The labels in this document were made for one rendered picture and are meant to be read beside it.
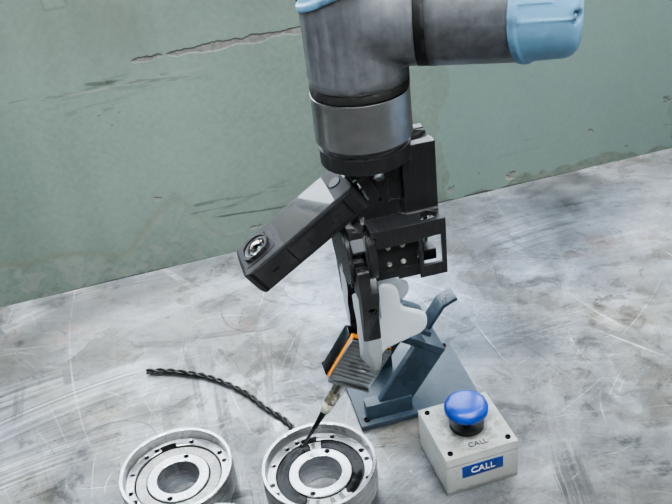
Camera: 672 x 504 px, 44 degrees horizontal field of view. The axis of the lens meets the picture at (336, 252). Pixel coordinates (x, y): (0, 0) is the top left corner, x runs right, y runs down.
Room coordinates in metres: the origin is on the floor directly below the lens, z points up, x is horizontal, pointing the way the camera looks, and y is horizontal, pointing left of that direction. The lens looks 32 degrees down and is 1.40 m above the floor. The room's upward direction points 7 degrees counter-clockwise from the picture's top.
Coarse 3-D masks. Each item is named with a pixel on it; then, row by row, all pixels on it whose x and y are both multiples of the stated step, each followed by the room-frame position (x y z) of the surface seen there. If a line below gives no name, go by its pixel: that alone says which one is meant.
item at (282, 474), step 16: (288, 448) 0.57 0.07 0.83; (304, 448) 0.57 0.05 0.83; (336, 448) 0.56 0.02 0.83; (352, 448) 0.56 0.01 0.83; (288, 464) 0.55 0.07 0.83; (352, 464) 0.54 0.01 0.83; (288, 480) 0.53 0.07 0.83; (352, 480) 0.52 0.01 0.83; (288, 496) 0.51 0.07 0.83; (304, 496) 0.51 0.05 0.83
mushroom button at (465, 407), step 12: (456, 396) 0.56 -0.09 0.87; (468, 396) 0.56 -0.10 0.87; (480, 396) 0.56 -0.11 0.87; (444, 408) 0.56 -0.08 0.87; (456, 408) 0.55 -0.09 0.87; (468, 408) 0.55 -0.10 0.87; (480, 408) 0.55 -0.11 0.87; (456, 420) 0.54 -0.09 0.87; (468, 420) 0.54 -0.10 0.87; (480, 420) 0.54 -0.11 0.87
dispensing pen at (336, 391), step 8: (344, 328) 0.59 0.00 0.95; (352, 328) 0.59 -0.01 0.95; (344, 336) 0.58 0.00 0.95; (336, 344) 0.58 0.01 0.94; (344, 344) 0.57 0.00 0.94; (336, 352) 0.58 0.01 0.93; (328, 360) 0.58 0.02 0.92; (328, 368) 0.57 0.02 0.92; (336, 392) 0.57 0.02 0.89; (328, 400) 0.57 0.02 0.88; (336, 400) 0.57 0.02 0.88; (328, 408) 0.57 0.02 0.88; (320, 416) 0.57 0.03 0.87; (312, 432) 0.57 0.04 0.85
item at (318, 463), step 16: (288, 432) 0.58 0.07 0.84; (304, 432) 0.58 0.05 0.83; (320, 432) 0.58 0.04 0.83; (336, 432) 0.58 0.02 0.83; (352, 432) 0.57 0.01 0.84; (272, 448) 0.56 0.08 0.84; (368, 448) 0.55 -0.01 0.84; (272, 464) 0.55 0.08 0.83; (304, 464) 0.55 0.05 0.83; (320, 464) 0.56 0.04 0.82; (336, 464) 0.55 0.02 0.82; (368, 464) 0.54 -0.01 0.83; (272, 480) 0.53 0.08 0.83; (304, 480) 0.55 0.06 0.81; (368, 480) 0.51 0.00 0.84; (272, 496) 0.50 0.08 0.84; (320, 496) 0.51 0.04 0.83; (352, 496) 0.49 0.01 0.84; (368, 496) 0.50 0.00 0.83
